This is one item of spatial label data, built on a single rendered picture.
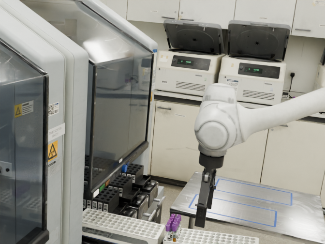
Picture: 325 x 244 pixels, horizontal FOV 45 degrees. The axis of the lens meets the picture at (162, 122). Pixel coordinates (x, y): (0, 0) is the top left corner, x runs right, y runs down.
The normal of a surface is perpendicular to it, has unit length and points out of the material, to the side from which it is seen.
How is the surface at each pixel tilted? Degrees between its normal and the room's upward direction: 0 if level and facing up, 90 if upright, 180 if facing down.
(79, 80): 90
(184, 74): 90
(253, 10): 90
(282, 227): 0
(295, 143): 90
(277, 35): 142
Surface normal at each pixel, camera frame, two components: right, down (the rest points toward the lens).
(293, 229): 0.08, -0.96
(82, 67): 0.96, 0.14
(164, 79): -0.30, 0.22
